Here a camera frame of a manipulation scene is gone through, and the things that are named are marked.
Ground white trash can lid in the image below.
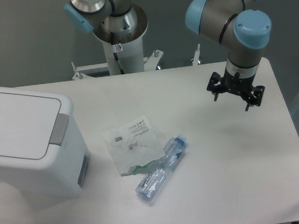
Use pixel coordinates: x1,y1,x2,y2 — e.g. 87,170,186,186
0,87,73,160

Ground white trash can body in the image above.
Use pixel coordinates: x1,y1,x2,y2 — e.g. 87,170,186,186
0,79,94,204

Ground black cable on pedestal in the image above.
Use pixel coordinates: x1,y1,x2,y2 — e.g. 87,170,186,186
110,30,125,76

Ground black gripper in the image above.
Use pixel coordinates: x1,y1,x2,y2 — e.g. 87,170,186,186
206,71,265,111

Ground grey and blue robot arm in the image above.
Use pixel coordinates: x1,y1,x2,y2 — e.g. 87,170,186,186
64,0,272,107

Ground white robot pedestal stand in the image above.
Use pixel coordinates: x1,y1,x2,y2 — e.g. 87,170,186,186
65,4,163,80

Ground clear plastic bag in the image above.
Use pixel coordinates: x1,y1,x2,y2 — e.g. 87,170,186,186
102,115,165,176

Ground crushed clear plastic bottle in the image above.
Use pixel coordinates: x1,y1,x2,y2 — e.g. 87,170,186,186
135,134,187,201

